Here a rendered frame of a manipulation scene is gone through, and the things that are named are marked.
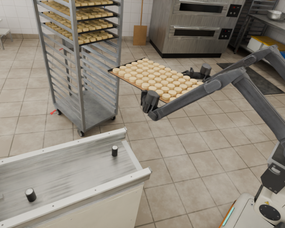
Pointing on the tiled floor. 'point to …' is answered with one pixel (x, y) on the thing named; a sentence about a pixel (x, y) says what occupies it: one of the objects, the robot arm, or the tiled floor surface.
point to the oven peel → (140, 32)
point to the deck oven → (192, 27)
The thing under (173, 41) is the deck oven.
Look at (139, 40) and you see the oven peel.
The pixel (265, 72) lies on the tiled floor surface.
